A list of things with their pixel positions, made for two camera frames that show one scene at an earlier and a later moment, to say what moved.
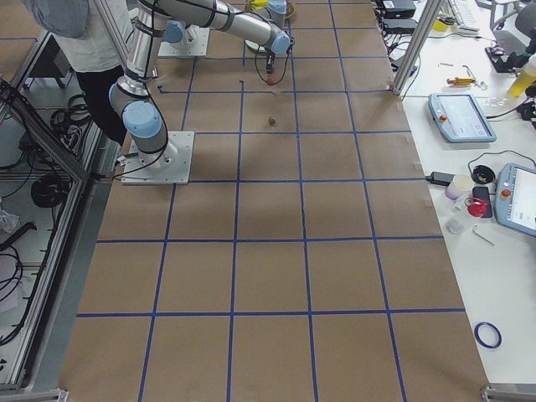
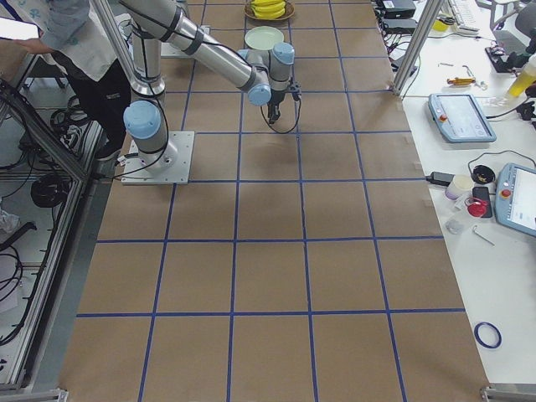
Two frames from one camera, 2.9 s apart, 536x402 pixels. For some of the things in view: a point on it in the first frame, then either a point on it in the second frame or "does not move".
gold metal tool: [462, 80] does not move
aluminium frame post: [431, 12] does not move
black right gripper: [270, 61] -> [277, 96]
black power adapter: [440, 177] does not move
